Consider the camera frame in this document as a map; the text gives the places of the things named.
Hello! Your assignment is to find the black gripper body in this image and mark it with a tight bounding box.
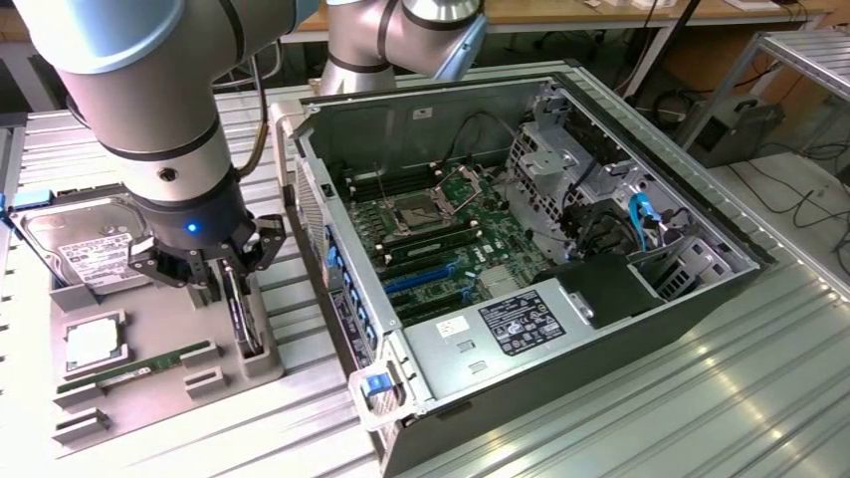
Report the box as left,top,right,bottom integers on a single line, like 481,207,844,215
132,176,260,260

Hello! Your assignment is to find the black graphics card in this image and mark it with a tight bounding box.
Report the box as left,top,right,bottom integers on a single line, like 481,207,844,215
218,258,267,358

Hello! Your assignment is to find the silver hard disk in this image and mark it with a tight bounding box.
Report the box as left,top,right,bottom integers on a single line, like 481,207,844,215
12,196,160,295

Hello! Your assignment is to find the silver CPU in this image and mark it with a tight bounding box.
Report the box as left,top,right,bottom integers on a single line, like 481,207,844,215
64,321,128,372

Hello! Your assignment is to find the green RAM stick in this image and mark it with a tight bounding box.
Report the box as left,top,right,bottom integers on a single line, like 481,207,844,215
56,341,211,394

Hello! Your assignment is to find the thin locking lever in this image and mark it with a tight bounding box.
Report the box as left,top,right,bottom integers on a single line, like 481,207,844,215
375,161,394,206

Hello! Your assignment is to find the CPU socket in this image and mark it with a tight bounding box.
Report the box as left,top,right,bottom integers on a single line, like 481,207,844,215
391,196,459,233

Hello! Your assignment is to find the black RAM stick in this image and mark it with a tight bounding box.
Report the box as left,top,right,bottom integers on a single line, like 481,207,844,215
382,238,483,265

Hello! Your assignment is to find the blue disk carrier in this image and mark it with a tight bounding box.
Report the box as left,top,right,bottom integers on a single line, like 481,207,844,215
0,186,62,280

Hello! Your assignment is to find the black expansion slot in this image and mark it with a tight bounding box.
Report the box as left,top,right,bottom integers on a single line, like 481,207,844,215
395,291,466,320

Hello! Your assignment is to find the grey parts rack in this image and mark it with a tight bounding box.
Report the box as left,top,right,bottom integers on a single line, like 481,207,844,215
46,238,287,459

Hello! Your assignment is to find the metal socket cover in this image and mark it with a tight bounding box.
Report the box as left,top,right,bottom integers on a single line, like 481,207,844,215
430,166,497,208

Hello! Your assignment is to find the green motherboard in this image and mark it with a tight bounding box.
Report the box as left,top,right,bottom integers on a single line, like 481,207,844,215
338,158,566,325

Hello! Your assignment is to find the silver chipset heatsink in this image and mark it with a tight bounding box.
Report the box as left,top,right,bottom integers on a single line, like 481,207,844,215
477,266,526,295

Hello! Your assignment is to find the grey power supply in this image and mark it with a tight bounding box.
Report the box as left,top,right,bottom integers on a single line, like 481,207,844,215
402,278,597,404

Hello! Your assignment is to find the metal drive cage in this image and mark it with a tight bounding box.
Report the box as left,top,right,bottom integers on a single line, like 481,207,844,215
503,121,639,260

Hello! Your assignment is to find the black plastic shroud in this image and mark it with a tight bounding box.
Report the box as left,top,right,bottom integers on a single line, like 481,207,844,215
534,258,666,330

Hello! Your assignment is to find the metal disk bay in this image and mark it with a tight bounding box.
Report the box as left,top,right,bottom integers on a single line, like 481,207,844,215
627,238,738,305

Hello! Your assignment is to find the open black PC case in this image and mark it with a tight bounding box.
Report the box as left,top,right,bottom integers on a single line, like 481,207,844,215
268,69,778,478

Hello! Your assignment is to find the wooden desk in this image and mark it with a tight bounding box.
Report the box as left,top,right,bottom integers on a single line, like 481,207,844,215
278,0,832,44

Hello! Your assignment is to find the black box device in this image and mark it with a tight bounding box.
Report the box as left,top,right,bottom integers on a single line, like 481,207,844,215
690,99,789,168

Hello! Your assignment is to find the blue SATA wire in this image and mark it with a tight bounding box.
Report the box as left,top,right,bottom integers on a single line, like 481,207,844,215
627,191,666,253

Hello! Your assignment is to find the coiled black cable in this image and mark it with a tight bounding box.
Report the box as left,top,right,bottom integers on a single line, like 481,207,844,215
654,89,697,123

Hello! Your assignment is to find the aluminium frame table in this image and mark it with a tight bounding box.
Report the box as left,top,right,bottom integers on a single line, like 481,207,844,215
677,29,850,150

